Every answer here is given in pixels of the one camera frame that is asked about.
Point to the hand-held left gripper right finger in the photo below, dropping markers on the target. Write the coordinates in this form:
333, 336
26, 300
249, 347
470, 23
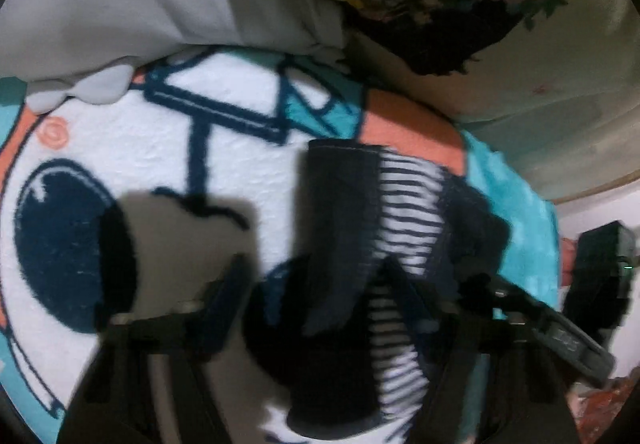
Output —
415, 299

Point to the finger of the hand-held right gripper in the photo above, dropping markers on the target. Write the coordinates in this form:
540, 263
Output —
565, 339

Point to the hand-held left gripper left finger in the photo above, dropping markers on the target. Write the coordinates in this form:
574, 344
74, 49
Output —
222, 294

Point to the striped navy pants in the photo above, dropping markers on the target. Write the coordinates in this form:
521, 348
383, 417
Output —
345, 224

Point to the red patterned cloth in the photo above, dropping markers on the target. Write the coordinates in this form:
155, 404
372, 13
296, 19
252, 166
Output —
610, 409

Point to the printed blanket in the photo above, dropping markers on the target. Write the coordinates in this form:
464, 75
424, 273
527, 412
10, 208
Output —
165, 158

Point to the beige mattress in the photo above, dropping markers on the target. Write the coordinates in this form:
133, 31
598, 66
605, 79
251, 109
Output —
575, 113

